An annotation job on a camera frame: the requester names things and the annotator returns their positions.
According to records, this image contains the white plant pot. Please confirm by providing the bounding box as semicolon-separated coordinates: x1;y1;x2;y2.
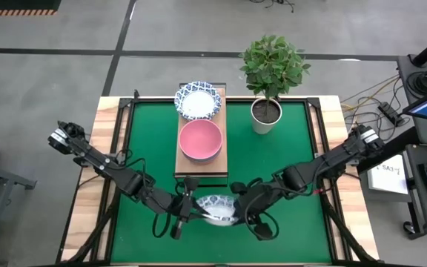
250;96;283;135

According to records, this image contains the yellow floor cable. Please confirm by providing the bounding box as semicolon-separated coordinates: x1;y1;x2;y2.
341;76;400;112

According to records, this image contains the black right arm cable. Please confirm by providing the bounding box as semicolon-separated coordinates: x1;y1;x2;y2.
243;191;280;240

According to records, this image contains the blue patterned paper bowl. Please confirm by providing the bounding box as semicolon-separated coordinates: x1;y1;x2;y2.
196;194;241;228
173;81;222;122

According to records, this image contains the white paper sheet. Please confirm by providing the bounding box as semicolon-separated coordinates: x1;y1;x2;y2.
366;164;409;196

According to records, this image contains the black power strip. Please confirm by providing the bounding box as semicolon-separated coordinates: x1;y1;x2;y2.
378;102;404;128

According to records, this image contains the black frame wooden shelf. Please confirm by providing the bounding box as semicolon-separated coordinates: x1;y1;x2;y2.
174;83;229;187

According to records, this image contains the pink ribbed bowl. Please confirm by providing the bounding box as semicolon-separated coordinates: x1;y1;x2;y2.
178;119;224;161

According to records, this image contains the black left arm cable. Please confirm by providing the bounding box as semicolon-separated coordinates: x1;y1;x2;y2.
151;211;174;239

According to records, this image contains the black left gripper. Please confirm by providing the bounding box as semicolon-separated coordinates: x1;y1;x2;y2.
168;177;215;240

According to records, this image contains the green leafy plant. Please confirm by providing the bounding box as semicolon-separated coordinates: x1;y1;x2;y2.
239;35;311;116

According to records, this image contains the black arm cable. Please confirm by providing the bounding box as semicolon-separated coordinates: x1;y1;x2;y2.
243;191;280;240
151;211;174;239

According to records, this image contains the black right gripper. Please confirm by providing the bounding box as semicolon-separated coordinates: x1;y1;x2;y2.
231;180;274;241

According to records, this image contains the black floor cable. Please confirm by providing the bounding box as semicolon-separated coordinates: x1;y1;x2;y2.
248;0;296;14

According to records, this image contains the green table mat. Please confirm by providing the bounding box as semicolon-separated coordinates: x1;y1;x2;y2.
110;100;332;264

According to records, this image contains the coiled black cable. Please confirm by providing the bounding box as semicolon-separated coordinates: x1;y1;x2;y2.
406;70;427;99

